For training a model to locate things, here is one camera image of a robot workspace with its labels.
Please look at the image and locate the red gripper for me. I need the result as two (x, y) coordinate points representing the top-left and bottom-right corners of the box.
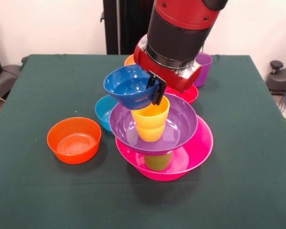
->
(133, 35), (203, 105)

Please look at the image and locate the dark blue bowl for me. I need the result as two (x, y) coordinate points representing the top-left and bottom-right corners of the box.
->
(103, 64), (158, 110)

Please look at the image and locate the yellow cup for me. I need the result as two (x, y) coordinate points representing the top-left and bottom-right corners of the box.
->
(131, 95), (171, 142)

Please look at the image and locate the large purple bowl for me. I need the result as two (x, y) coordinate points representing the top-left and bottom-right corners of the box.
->
(109, 93), (198, 155)

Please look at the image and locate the light blue bowl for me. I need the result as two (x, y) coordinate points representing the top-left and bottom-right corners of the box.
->
(94, 94), (119, 132)

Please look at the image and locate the large pink bowl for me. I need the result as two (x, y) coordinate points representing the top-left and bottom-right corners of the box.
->
(115, 115), (214, 182)

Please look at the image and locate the green cup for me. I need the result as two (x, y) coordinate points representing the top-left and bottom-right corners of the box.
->
(143, 152), (174, 171)

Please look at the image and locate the small red bowl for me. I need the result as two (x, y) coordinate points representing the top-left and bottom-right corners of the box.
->
(165, 84), (199, 105)

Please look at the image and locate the large orange bowl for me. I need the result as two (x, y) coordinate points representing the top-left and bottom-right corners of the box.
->
(124, 54), (136, 67)

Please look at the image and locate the purple cup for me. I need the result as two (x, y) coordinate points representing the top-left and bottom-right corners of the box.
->
(193, 52), (213, 87)

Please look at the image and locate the small orange-red bowl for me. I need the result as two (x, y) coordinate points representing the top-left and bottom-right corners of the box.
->
(46, 116), (102, 165)

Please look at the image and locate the dark green table cloth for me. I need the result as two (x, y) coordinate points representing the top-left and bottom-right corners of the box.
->
(0, 54), (286, 229)

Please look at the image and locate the black stand with knob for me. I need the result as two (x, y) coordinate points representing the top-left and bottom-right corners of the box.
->
(266, 60), (286, 95)

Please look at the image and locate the black stand base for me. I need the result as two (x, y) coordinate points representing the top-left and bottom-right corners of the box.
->
(0, 64), (22, 100)

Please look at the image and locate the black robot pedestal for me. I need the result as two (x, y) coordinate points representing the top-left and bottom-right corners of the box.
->
(100, 0), (158, 55)

